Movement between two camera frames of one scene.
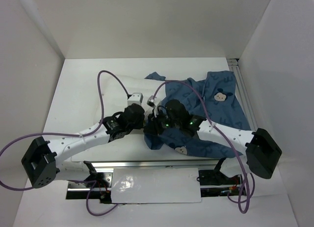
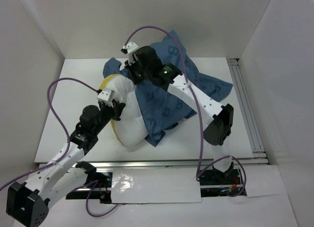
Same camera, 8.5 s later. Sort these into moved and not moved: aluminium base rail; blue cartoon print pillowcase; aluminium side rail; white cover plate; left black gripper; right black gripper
Moved: blue cartoon print pillowcase; right black gripper; left black gripper
Not moved: aluminium side rail; aluminium base rail; white cover plate
